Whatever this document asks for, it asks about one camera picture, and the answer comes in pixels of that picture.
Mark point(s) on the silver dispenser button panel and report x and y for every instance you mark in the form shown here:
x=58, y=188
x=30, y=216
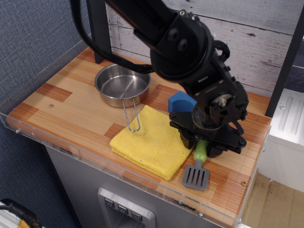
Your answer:
x=120, y=212

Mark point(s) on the white side unit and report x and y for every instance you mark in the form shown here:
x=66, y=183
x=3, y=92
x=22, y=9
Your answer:
x=282, y=156

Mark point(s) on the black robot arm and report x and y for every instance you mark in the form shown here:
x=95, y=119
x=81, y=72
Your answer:
x=182, y=50

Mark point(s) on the grey toy cabinet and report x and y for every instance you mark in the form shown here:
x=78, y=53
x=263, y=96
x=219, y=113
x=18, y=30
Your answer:
x=81, y=182

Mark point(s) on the dark right vertical post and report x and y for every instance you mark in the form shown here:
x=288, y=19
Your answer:
x=287, y=65

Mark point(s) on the green handled grey toy spatula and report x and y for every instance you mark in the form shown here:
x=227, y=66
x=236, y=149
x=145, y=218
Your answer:
x=196, y=176

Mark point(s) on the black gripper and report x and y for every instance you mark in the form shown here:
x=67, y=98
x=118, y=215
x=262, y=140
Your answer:
x=221, y=138

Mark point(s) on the yellow cloth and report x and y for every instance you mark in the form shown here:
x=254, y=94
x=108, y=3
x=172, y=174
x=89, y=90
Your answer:
x=156, y=147

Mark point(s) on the blue arch shaped block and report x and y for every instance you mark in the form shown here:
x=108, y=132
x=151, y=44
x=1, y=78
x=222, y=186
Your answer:
x=181, y=102

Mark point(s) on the clear acrylic table guard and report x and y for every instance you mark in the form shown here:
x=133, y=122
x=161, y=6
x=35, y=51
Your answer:
x=58, y=181

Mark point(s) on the stainless steel pot wire handle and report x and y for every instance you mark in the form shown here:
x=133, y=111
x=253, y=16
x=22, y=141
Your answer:
x=123, y=88

